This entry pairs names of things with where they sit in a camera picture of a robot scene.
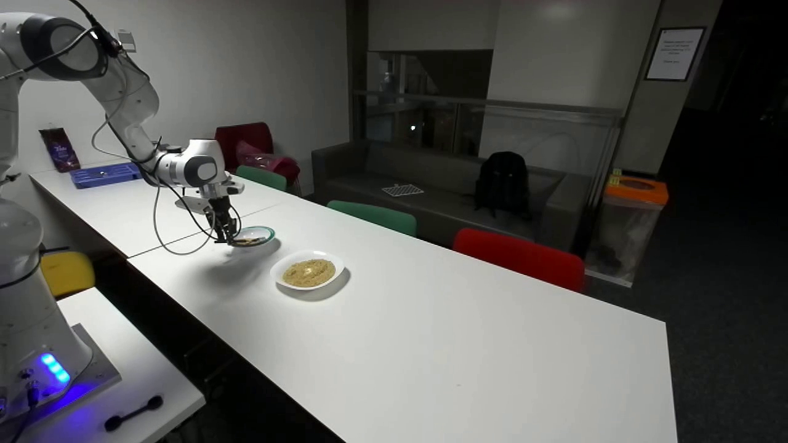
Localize framed wall notice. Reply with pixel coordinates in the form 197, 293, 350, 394
643, 24, 708, 85

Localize bin with orange lid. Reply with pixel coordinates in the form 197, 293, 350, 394
583, 172, 671, 286

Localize yellow chair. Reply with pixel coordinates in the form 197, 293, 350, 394
36, 248, 98, 300

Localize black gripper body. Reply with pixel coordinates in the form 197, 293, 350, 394
203, 192, 238, 225

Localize blue flat box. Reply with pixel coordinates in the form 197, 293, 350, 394
68, 160, 142, 192

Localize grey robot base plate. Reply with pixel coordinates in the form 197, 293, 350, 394
0, 320, 123, 432

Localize red chair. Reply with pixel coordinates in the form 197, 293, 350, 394
450, 226, 588, 296

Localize robot cable loop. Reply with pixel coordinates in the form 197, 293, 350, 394
85, 118, 245, 258

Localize green chair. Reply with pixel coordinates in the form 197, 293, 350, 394
235, 165, 291, 195
324, 197, 420, 240

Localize black backpack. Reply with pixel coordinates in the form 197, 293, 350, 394
473, 151, 531, 222

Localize dark purple tablet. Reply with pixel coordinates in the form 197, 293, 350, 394
36, 127, 83, 176

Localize dark red armchair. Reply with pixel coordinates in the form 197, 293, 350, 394
215, 122, 303, 189

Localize large heap of rice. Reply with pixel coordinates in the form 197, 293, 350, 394
281, 256, 340, 290

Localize paper sheet on sofa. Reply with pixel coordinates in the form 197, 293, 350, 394
378, 181, 428, 203

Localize black dumbbell-shaped tool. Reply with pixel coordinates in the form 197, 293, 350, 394
100, 394, 168, 437

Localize green-rimmed small bowl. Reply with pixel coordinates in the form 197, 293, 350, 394
227, 225, 281, 251

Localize white oval bowl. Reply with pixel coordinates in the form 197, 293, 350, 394
269, 248, 350, 296

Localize dark grey sofa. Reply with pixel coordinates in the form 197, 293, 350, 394
311, 140, 596, 253

